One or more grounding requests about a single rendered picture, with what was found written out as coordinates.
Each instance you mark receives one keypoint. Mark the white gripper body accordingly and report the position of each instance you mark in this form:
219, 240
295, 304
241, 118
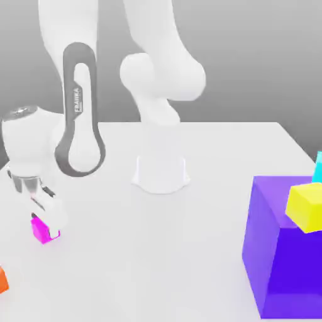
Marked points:
51, 210

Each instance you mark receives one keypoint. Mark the small magenta cube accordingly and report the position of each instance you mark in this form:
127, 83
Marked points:
40, 230

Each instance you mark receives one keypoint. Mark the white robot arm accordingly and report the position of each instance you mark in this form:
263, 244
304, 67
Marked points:
156, 83

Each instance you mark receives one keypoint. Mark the small orange cube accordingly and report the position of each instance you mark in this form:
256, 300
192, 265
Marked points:
2, 280

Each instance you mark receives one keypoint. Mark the small yellow cube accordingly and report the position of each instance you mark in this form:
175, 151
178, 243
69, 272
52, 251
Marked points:
305, 207

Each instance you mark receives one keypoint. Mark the small cyan cube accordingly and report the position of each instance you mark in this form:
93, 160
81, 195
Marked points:
318, 168

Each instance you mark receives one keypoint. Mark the large purple box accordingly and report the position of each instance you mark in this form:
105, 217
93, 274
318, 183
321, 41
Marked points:
289, 264

